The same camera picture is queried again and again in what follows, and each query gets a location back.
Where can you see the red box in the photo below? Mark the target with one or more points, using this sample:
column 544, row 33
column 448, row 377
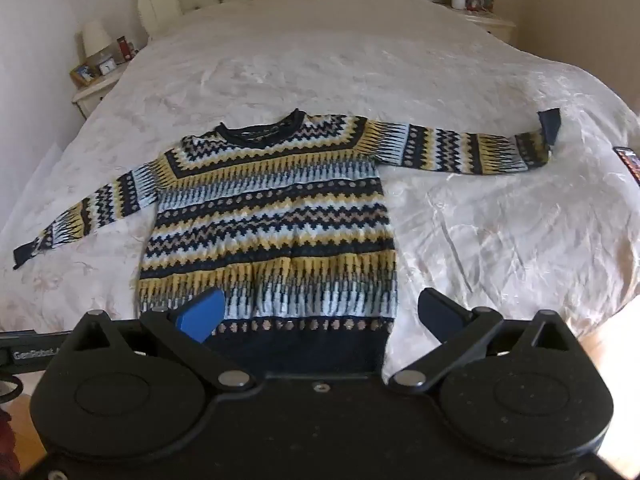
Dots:
column 122, row 50

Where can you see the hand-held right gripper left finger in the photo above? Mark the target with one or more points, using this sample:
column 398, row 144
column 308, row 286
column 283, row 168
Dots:
column 202, row 316

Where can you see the small white clock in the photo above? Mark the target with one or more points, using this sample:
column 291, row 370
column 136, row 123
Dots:
column 106, row 66

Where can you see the cream nightstand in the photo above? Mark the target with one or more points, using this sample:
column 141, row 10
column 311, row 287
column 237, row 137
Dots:
column 90, row 97
column 492, row 22

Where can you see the wooden photo frame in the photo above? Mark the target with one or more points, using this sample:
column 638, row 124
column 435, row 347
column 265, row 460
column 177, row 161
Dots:
column 84, row 74

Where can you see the smartphone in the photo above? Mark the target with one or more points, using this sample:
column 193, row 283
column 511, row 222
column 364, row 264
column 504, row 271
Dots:
column 629, row 162

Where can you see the patterned knit sweater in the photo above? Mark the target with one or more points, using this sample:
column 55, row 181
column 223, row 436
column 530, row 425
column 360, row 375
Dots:
column 270, row 210

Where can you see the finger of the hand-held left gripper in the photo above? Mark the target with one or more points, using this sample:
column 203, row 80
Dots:
column 35, row 335

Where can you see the person's dark red clothing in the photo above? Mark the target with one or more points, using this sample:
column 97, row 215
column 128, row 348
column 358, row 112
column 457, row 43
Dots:
column 6, row 445

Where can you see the white table lamp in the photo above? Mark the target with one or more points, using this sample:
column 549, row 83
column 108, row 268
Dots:
column 95, row 37

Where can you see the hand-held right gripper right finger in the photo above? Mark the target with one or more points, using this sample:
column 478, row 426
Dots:
column 441, row 311

